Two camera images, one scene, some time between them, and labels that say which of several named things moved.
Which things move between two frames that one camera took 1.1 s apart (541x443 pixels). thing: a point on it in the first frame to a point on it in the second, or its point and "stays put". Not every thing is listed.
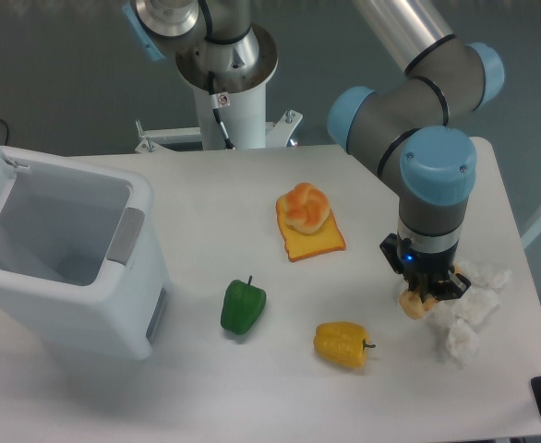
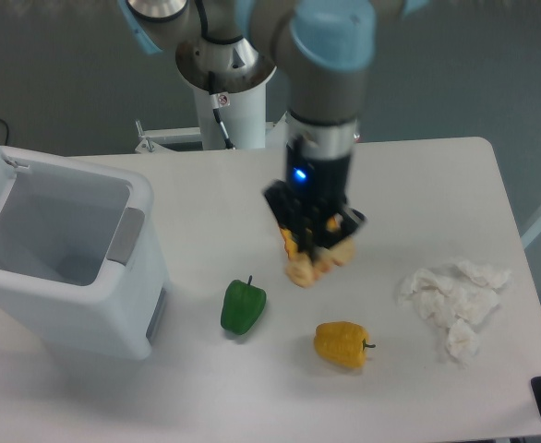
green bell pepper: [243, 305] stays put
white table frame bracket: [278, 133] stays put
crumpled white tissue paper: [461, 316] stays put
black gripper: [423, 270] to [311, 202]
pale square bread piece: [413, 305] to [304, 269]
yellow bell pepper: [342, 342] stays put
